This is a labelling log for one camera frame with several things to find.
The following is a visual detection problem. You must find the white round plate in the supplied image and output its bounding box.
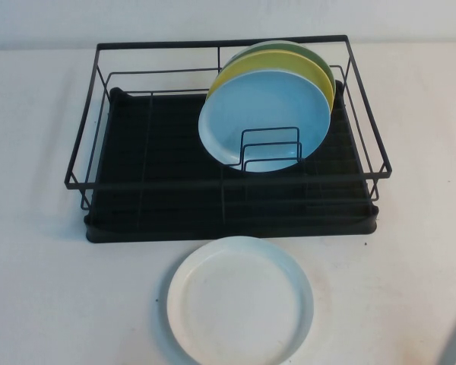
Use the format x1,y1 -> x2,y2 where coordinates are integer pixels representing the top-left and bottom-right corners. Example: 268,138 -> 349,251
166,235 -> 315,365

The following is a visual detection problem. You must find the light blue round plate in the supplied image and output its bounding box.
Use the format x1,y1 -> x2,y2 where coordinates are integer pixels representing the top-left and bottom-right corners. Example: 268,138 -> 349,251
197,69 -> 332,174

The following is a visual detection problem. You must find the yellow round plate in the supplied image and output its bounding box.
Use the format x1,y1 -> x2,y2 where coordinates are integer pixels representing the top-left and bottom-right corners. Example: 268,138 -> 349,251
205,51 -> 336,111

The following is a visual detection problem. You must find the green round plate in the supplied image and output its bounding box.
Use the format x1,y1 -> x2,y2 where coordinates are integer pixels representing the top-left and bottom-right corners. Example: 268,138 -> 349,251
227,42 -> 335,89

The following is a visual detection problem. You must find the black plastic drip tray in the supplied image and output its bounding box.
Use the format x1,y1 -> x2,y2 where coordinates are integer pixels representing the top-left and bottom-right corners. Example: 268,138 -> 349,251
84,80 -> 380,244

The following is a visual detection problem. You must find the black wire dish rack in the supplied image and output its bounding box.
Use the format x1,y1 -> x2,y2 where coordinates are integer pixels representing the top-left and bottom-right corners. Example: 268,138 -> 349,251
64,34 -> 393,224

